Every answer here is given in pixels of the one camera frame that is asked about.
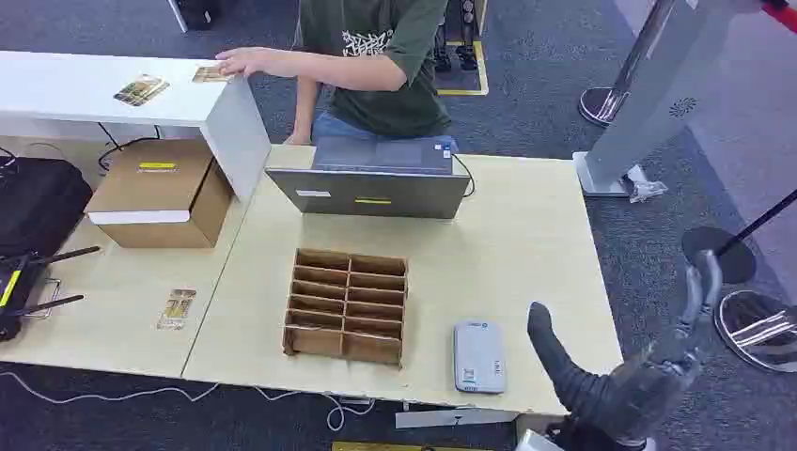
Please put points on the person's left hand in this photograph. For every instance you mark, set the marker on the person's left hand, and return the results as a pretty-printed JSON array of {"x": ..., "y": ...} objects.
[{"x": 240, "y": 61}]

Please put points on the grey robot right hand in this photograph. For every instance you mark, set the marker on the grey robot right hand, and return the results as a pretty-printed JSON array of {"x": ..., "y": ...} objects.
[{"x": 622, "y": 398}]

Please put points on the yellow hotel key card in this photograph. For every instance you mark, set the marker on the yellow hotel key card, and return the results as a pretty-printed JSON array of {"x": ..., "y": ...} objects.
[
  {"x": 141, "y": 90},
  {"x": 176, "y": 309},
  {"x": 208, "y": 74}
]

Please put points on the dark cabinet with white leg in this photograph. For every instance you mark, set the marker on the dark cabinet with white leg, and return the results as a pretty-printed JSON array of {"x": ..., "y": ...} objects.
[{"x": 196, "y": 12}]

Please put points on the person in green shirt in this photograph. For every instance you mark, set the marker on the person in green shirt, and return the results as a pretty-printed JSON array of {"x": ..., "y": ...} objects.
[{"x": 380, "y": 102}]

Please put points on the grey-white card reader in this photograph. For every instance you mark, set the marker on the grey-white card reader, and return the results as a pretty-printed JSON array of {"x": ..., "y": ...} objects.
[{"x": 478, "y": 358}]

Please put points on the chrome round stanchion base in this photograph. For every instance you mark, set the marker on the chrome round stanchion base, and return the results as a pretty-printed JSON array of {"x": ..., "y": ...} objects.
[{"x": 756, "y": 330}]

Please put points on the brown cardboard box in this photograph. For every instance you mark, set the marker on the brown cardboard box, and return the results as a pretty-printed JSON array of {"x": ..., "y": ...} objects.
[{"x": 156, "y": 187}]

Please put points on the white shelf riser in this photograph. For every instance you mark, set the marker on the white shelf riser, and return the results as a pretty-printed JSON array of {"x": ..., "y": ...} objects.
[{"x": 81, "y": 87}]

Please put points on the grey metal plate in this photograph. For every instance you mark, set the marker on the grey metal plate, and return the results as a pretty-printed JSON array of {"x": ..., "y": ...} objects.
[{"x": 448, "y": 418}]

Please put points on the black stanchion with round base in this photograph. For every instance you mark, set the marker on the black stanchion with round base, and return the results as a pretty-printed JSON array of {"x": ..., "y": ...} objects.
[{"x": 725, "y": 252}]

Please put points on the grey laptop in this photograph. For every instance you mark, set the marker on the grey laptop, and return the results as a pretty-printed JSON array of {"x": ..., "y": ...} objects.
[{"x": 373, "y": 190}]

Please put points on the crumpled clear plastic wrap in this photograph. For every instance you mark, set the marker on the crumpled clear plastic wrap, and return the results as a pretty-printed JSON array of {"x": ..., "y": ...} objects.
[{"x": 644, "y": 187}]

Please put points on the black legs and feet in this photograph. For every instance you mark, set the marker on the black legs and feet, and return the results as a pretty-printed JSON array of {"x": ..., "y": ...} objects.
[{"x": 464, "y": 53}]

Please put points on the yellow floor strip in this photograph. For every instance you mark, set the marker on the yellow floor strip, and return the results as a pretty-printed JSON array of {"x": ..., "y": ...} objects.
[{"x": 386, "y": 447}]

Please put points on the yellow-edged floor mat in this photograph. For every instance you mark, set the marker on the yellow-edged floor mat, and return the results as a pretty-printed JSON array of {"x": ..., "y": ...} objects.
[{"x": 481, "y": 71}]

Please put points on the black bag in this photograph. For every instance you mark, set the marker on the black bag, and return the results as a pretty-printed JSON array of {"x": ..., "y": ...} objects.
[{"x": 37, "y": 202}]

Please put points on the wooden slotted card box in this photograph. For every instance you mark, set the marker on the wooden slotted card box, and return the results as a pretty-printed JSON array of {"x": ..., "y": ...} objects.
[{"x": 345, "y": 305}]

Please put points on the white kiosk stand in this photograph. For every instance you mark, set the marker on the white kiosk stand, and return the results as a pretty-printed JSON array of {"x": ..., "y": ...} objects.
[{"x": 660, "y": 87}]

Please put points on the black router with antennas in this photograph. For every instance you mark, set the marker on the black router with antennas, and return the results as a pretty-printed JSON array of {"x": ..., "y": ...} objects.
[{"x": 15, "y": 286}]

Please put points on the red barrier belt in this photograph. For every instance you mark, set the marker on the red barrier belt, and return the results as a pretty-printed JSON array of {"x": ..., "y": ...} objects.
[{"x": 781, "y": 13}]

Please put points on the chrome stanchion post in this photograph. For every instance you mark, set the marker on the chrome stanchion post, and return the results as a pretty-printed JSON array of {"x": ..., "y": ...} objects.
[{"x": 629, "y": 68}]

